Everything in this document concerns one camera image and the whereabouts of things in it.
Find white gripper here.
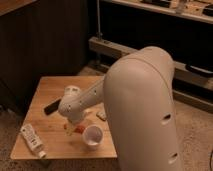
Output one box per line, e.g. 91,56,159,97
65,112,86,136

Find red pepper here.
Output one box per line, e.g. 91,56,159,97
73,125,85,134

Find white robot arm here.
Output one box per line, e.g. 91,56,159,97
58,46,183,171

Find white ceramic cup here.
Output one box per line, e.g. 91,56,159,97
82,125,103,149

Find wooden table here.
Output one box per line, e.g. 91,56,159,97
10,75,118,161

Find black remote control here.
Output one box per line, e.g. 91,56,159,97
44,99,60,115

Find white sponge block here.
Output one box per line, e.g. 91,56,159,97
96,112,107,121

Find white tube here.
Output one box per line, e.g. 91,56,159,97
20,124,46,158

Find metal pole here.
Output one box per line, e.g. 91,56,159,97
96,0,102,41

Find grey metal beam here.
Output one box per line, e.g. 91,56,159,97
89,37,213,90

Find background shelf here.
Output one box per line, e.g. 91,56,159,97
104,0,213,24

